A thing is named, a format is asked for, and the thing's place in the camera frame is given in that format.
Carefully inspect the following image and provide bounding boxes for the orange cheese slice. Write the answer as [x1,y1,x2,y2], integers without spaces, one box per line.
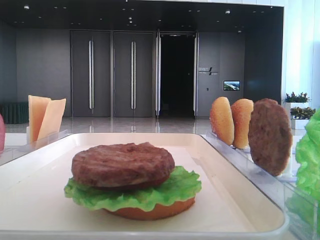
[28,95,51,143]

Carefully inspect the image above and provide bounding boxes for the brown meat patty on stack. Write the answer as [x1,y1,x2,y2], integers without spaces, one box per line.
[71,142,175,190]

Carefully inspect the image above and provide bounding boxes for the bread bun slice far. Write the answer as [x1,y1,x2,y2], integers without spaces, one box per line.
[209,96,235,146]

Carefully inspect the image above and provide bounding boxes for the bread bun slice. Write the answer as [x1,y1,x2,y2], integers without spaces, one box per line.
[209,96,235,146]
[231,98,254,149]

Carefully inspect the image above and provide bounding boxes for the green lettuce leaf on stack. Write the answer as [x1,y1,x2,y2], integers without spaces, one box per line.
[64,166,202,212]

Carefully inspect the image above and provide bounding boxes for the bread bun slice near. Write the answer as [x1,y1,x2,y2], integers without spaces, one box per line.
[231,98,254,149]

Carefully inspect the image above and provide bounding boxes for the yellow cheese slice in rack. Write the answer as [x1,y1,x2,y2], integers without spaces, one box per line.
[37,98,66,141]

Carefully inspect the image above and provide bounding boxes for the standing brown meat patty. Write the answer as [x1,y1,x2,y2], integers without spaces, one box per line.
[248,98,293,176]

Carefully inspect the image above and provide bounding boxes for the standing green lettuce leaf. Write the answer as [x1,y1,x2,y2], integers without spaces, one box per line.
[295,110,320,201]

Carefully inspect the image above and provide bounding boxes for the red tomato slice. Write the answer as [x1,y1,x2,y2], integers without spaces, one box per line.
[0,114,6,152]

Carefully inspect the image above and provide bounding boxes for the dark double door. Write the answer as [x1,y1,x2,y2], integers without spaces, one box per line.
[70,31,154,118]

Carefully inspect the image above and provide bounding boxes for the bottom bun slice on tray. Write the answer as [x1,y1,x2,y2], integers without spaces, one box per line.
[105,197,196,221]

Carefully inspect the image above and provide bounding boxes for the potted plants in planter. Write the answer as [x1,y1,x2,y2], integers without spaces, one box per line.
[284,92,316,130]

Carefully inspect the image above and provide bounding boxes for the green draped table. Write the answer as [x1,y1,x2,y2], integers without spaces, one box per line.
[0,102,29,124]

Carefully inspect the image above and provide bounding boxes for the cream rectangular tray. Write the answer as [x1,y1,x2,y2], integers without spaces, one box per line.
[0,133,290,240]

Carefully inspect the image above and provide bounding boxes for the clear left acrylic rack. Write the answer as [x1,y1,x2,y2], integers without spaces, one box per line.
[0,129,69,166]

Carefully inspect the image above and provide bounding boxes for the clear acrylic rack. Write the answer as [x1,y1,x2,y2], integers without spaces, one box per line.
[0,129,69,166]
[202,131,320,240]

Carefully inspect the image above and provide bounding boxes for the clear right acrylic rack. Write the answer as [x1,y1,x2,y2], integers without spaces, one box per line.
[202,131,320,240]

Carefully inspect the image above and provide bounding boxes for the wall display screen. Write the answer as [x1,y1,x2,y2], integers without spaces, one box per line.
[223,80,240,91]

